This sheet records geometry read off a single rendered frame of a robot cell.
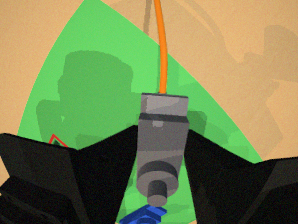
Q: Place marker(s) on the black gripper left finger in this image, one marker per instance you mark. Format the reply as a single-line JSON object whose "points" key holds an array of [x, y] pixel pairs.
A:
{"points": [[93, 178]]}

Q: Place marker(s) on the green flat panel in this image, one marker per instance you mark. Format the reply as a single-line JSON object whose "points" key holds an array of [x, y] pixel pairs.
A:
{"points": [[90, 87]]}

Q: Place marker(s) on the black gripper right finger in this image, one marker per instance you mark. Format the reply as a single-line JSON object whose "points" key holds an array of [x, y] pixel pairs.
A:
{"points": [[227, 189]]}

